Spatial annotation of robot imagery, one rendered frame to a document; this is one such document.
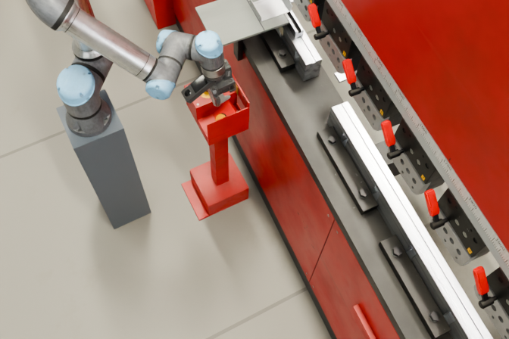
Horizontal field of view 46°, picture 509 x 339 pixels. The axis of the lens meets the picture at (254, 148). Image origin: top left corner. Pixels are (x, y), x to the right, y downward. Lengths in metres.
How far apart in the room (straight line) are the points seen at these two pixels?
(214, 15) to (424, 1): 0.96
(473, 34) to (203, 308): 1.82
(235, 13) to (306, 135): 0.47
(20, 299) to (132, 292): 0.47
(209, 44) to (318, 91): 0.48
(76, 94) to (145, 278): 1.04
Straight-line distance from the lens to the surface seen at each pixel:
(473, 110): 1.24
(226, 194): 2.67
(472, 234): 1.43
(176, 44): 1.78
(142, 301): 2.68
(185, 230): 2.75
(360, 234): 1.84
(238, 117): 2.09
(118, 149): 2.21
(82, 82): 1.95
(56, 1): 1.65
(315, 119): 1.99
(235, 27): 2.03
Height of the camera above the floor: 2.57
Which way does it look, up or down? 62 degrees down
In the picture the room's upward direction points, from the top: 4 degrees clockwise
